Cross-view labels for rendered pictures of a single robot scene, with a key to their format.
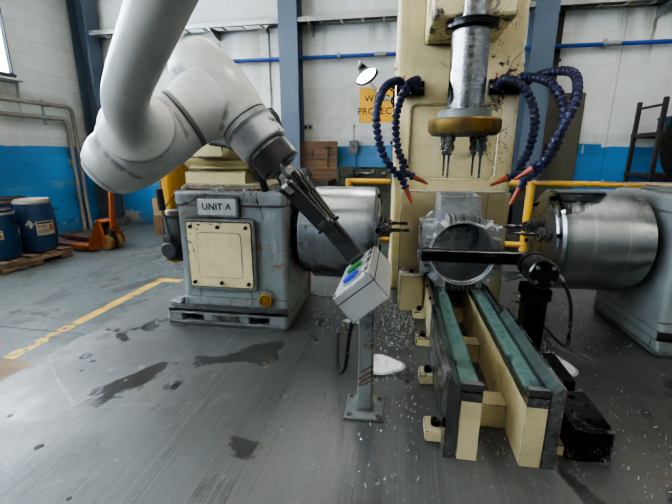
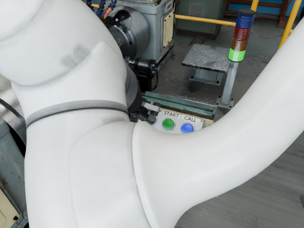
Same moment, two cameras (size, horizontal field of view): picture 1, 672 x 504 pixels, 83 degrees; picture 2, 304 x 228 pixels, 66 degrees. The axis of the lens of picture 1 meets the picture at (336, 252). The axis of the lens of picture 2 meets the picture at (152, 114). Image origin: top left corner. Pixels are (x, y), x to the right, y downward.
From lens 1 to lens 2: 0.72 m
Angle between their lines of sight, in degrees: 71
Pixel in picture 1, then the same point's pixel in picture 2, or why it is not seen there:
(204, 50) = (86, 8)
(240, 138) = (128, 97)
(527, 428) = not seen: hidden behind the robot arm
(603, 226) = (140, 30)
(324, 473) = (210, 207)
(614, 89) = not seen: outside the picture
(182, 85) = (109, 80)
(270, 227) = (6, 157)
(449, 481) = not seen: hidden behind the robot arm
